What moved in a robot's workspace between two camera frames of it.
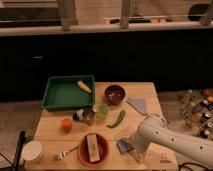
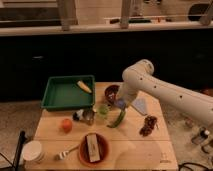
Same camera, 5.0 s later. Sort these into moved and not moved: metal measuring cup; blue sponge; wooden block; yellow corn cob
Moved: blue sponge
Not moved: wooden block; yellow corn cob; metal measuring cup
